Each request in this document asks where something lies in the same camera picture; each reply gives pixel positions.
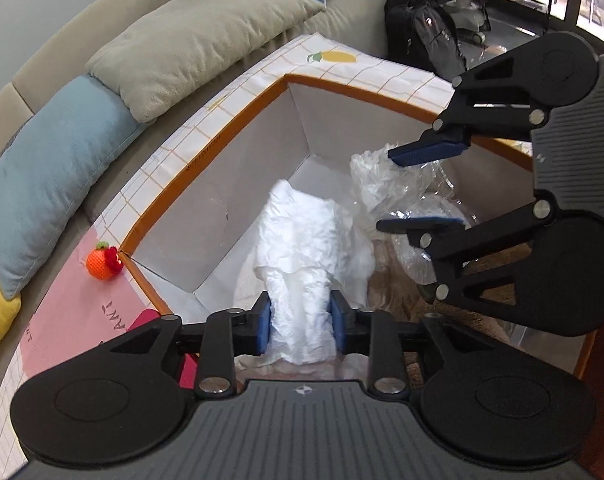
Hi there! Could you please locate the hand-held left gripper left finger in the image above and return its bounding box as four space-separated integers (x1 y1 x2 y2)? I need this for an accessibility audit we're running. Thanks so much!
99 291 274 397

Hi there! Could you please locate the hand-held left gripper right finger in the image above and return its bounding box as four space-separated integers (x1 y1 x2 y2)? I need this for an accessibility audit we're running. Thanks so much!
329 290 488 396

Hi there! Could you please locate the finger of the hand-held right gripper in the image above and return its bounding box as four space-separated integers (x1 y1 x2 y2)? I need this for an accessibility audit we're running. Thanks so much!
376 198 558 322
388 49 551 168

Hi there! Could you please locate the clear plastic bag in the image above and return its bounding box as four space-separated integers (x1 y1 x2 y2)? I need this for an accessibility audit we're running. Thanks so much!
382 180 483 287

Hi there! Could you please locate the translucent plastic bag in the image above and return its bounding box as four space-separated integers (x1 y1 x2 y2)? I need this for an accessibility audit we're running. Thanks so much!
349 143 451 241

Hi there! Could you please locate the brown plush cloth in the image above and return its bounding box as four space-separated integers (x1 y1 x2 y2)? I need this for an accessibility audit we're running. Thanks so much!
366 240 524 387

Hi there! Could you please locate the orange cardboard box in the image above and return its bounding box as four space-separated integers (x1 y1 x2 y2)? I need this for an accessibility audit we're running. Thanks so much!
117 74 598 397

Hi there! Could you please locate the black backpack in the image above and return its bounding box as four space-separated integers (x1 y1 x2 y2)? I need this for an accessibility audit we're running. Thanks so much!
384 0 468 81

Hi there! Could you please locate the office chair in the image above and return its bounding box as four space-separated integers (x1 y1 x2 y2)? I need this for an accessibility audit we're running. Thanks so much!
432 0 493 45

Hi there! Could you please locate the orange crocheted ball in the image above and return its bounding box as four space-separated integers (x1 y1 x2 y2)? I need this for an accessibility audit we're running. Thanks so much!
86 241 124 280

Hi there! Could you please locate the beige pillow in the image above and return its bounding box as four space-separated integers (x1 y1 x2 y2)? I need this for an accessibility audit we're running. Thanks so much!
85 0 328 124

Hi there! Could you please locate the light blue pillow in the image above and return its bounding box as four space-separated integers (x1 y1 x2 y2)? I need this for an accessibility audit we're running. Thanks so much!
0 74 151 301

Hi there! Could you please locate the beige sofa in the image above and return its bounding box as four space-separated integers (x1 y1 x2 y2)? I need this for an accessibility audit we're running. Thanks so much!
0 0 396 376

